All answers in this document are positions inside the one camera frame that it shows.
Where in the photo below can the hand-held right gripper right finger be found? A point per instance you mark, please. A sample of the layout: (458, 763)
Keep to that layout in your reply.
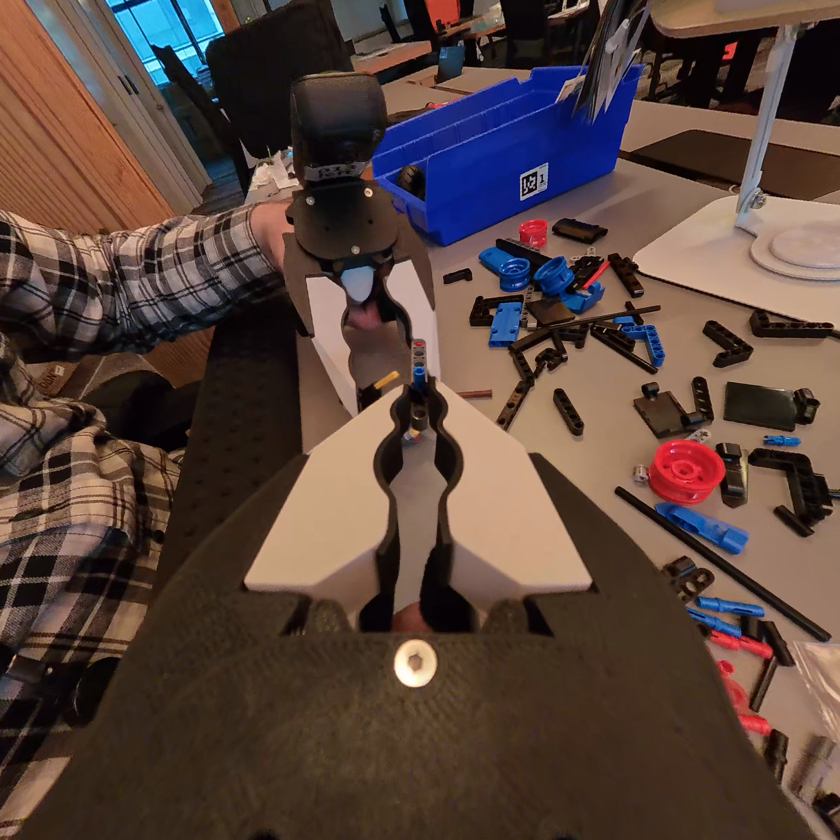
(525, 525)

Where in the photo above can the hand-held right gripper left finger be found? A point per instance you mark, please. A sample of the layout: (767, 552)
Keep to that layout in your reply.
(308, 525)

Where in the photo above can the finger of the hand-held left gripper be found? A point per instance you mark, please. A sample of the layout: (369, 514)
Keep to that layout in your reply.
(325, 321)
(423, 315)

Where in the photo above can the toy brick assembly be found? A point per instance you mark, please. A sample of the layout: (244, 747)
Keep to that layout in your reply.
(418, 358)

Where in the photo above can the instruction booklet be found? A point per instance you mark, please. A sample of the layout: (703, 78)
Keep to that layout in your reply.
(610, 52)

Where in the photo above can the person's left forearm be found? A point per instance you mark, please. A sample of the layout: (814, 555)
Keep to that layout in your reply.
(131, 275)

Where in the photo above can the grey desk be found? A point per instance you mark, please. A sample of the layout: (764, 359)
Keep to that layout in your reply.
(590, 459)

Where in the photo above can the person's left hand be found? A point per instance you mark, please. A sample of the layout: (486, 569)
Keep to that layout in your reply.
(272, 233)

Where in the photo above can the black small toy beam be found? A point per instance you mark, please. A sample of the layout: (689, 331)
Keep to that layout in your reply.
(457, 275)

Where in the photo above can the black toy tire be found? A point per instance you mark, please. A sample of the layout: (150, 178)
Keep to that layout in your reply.
(412, 180)

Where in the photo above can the blue flat toy panel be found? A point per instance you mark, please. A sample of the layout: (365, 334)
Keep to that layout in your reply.
(505, 325)

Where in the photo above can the blue long toy panel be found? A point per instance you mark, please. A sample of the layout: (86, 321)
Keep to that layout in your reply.
(491, 258)

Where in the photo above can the brown toy axle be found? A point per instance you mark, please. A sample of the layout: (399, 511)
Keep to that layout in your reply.
(474, 394)

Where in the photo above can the blue toy wheel hub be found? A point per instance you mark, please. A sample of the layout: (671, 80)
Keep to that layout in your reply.
(515, 274)
(554, 275)

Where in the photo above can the black dotted floor mat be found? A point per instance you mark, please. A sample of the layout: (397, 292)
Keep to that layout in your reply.
(243, 426)

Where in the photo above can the black short toy beam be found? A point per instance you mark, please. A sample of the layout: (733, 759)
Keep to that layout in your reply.
(568, 412)

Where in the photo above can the long black toy beam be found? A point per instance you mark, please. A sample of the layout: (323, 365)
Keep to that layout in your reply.
(515, 403)

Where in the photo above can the red toy wheel hub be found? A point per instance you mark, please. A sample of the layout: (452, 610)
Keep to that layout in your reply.
(686, 472)
(533, 231)

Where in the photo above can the blue curved toy panel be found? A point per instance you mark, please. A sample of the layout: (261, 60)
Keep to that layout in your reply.
(584, 298)

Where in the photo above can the black office chair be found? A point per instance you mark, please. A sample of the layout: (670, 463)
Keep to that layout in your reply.
(262, 65)

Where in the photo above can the blue storage bin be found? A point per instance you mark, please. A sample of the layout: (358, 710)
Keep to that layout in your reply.
(499, 151)

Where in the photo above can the black toy connector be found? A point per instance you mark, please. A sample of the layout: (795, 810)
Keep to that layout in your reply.
(688, 577)

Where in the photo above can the blue tapered toy piece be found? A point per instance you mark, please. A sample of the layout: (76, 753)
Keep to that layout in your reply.
(702, 526)

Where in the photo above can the black curved toy panel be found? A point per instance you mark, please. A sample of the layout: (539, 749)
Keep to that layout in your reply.
(579, 229)

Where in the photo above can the black hinged toy panel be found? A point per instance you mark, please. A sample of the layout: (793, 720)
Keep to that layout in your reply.
(764, 401)
(666, 413)

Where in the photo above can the long black toy axle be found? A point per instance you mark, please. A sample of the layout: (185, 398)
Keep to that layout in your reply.
(722, 564)

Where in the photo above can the black thin toy beam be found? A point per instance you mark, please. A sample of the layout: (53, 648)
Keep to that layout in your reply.
(702, 397)

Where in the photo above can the pile of small toy pieces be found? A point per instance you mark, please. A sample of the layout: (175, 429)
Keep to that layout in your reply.
(728, 607)

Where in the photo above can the person's plaid shirt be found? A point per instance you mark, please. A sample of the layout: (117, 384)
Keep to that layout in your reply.
(65, 525)

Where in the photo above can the blue toy pin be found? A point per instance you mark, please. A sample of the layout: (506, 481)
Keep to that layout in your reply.
(781, 439)

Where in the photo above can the black angled toy beam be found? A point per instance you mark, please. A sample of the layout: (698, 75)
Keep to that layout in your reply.
(791, 326)
(728, 342)

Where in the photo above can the white book stand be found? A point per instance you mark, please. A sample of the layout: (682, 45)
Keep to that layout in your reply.
(722, 262)

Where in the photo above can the clear plastic bag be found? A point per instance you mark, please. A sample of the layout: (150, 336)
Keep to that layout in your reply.
(814, 676)

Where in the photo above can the black toy bracket frame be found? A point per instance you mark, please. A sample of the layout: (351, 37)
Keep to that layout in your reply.
(794, 485)

